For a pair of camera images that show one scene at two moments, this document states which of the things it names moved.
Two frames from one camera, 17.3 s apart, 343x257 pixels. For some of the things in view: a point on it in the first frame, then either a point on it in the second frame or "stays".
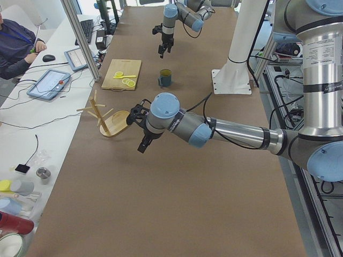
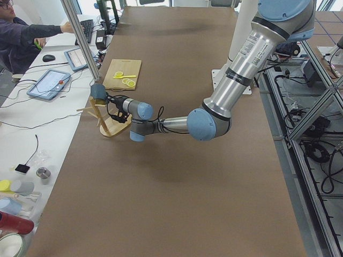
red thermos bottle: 9,224 stays
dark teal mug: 165,79 → 98,93
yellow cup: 5,185 stays
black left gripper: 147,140 → 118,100
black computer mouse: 48,58 stays
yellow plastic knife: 121,77 stays
